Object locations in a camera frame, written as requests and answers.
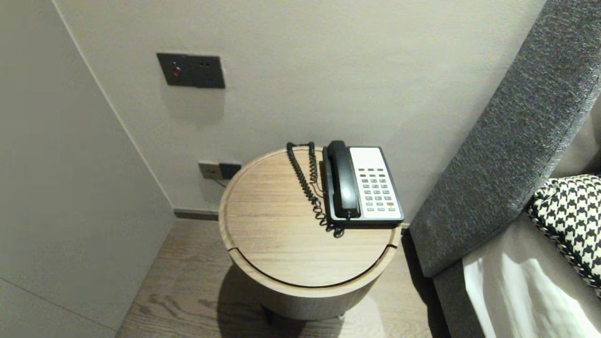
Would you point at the curved wooden table drawer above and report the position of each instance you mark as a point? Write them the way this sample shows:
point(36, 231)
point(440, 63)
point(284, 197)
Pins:
point(310, 300)

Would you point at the black telephone handset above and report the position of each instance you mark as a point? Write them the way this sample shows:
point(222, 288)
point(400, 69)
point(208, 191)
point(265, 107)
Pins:
point(343, 183)

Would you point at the round wooden bedside table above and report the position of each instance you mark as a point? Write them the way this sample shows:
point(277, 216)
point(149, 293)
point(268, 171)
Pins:
point(272, 206)

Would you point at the black and white desk telephone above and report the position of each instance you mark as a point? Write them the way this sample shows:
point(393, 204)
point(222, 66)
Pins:
point(378, 188)

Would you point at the grey fabric bed headboard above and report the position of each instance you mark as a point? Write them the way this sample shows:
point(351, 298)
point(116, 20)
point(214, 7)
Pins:
point(507, 141)

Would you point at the white bed sheet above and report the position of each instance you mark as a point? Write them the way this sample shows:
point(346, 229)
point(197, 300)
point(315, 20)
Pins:
point(516, 291)

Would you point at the black white houndstooth pillow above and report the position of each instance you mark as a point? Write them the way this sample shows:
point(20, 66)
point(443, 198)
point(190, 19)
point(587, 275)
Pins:
point(573, 216)

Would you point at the black wall socket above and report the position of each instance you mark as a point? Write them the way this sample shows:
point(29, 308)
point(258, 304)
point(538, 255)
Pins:
point(230, 170)

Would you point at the beige wall socket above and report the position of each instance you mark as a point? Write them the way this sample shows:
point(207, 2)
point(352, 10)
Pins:
point(208, 170)

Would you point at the dark wall switch panel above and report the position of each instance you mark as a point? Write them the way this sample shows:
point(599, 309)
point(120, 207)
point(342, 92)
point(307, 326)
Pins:
point(190, 70)

